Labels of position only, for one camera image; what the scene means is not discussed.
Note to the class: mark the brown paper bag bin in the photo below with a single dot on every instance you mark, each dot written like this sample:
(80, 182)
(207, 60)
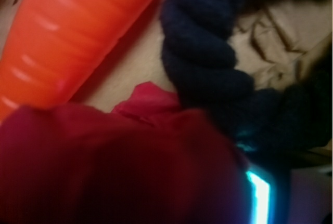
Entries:
(235, 59)

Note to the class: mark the gripper finger with cyan light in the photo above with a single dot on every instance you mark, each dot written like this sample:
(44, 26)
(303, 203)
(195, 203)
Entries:
(269, 175)

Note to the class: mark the orange plastic toy carrot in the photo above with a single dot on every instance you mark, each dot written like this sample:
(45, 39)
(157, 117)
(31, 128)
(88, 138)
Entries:
(53, 46)

